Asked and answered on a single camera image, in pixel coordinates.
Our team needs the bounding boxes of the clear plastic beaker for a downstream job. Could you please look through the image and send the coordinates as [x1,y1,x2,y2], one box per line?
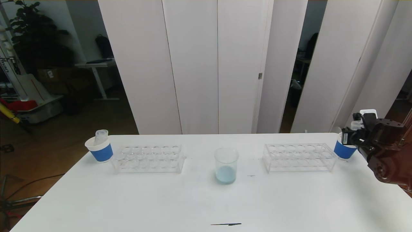
[214,147,239,185]

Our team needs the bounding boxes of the clear acrylic tube rack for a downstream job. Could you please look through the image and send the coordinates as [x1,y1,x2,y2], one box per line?
[113,144,187,174]
[262,143,338,173]

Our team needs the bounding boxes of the yellow tube object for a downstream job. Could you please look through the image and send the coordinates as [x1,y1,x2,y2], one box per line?
[0,103,21,124]

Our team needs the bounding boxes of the dark bin with white bag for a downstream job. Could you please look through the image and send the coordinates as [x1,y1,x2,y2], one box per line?
[288,80,303,110]

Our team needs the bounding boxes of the blue white paper cup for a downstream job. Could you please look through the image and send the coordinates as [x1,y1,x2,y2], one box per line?
[85,135,114,163]
[333,132,358,160]

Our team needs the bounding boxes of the white standing desk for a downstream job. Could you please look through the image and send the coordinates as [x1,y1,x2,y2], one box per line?
[76,60,120,101]

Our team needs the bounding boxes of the black backpack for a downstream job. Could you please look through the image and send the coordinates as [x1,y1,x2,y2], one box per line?
[96,35,115,59]

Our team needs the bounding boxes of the brown cardboard box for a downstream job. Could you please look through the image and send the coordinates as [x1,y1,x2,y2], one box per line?
[38,68,70,84]

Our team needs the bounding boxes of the white machine with base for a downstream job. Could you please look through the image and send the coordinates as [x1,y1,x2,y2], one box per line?
[0,26,63,124]

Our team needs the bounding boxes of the red flat object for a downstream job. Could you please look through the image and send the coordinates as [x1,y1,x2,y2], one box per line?
[0,98,38,112]

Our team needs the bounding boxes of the dark green potted plant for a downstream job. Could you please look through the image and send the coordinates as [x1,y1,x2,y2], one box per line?
[3,1,76,76]

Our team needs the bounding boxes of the metal tripod legs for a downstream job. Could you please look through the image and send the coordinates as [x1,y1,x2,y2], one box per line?
[0,176,44,219]

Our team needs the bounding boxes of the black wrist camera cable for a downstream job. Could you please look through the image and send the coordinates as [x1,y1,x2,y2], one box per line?
[352,113,371,130]

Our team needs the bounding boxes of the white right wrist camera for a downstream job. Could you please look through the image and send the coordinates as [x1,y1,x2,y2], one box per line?
[360,109,378,120]

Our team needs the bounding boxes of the black floor cable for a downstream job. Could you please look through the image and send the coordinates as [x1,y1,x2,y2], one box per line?
[6,174,66,200]

